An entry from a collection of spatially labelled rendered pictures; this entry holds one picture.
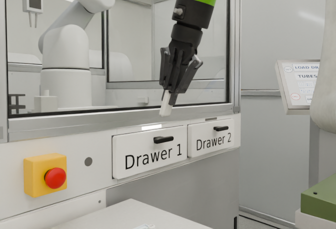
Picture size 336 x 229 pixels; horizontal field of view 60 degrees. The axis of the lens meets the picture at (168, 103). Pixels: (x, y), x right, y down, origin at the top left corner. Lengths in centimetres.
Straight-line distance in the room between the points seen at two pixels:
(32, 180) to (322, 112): 72
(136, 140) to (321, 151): 102
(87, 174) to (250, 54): 202
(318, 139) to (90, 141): 114
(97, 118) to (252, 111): 193
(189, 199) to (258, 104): 157
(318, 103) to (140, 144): 50
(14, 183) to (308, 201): 63
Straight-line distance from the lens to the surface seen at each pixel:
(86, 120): 71
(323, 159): 160
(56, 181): 61
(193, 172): 105
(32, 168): 62
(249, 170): 262
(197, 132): 100
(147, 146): 82
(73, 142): 70
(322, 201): 76
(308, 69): 158
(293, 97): 144
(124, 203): 78
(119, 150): 76
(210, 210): 119
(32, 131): 65
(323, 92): 90
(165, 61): 76
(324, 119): 89
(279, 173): 250
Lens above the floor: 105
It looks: 3 degrees down
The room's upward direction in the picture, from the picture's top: straight up
